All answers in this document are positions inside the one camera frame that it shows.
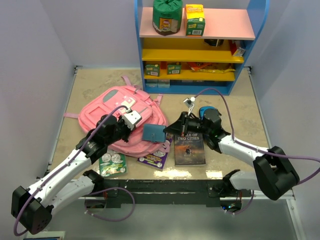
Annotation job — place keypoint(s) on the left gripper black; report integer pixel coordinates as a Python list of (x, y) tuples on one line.
[(128, 130)]

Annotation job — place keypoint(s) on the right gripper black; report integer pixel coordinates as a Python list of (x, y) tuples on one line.
[(178, 127)]

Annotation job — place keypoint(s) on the teal blue wallet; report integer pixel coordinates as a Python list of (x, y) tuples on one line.
[(154, 133)]

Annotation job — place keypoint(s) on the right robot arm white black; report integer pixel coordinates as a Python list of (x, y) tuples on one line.
[(273, 173)]

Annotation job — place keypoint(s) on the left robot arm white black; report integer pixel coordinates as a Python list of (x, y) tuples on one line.
[(34, 207)]

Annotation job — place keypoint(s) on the Tale of Two Cities book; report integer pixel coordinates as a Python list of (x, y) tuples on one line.
[(189, 150)]

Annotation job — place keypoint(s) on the blue dinosaur pencil case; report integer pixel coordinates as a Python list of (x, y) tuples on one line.
[(203, 109)]

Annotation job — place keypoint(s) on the green coin book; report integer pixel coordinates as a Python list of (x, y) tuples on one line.
[(112, 163)]

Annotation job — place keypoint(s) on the purple coin book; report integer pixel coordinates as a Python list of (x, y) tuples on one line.
[(158, 159)]

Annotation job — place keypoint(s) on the green box right lower shelf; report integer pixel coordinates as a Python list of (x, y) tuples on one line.
[(174, 68)]

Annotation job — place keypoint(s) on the green box left lower shelf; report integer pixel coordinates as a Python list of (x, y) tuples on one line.
[(152, 69)]

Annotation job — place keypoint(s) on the orange snack packet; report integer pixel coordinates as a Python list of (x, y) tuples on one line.
[(197, 66)]

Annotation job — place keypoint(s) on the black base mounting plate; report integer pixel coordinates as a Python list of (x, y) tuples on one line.
[(172, 192)]

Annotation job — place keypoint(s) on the blue kids shelf unit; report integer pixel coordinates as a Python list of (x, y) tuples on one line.
[(221, 23)]

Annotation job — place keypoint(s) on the yellow snack packet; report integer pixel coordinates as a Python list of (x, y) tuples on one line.
[(217, 71)]

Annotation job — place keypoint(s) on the black object middle shelf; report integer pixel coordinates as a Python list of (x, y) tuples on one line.
[(214, 42)]

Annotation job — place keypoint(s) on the red white box on shelf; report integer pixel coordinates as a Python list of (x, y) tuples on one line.
[(237, 48)]

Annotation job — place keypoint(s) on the yellow green box top shelf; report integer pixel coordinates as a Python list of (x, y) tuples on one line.
[(194, 20)]

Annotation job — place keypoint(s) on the green cylindrical package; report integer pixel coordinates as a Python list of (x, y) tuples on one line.
[(167, 16)]

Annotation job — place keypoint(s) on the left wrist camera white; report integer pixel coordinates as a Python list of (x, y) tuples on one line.
[(131, 119)]

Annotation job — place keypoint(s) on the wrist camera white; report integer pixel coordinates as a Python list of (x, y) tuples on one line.
[(131, 119), (190, 103)]

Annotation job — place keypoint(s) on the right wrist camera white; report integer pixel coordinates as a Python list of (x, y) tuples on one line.
[(190, 103)]

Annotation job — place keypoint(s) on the aluminium frame rail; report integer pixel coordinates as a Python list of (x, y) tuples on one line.
[(48, 188)]

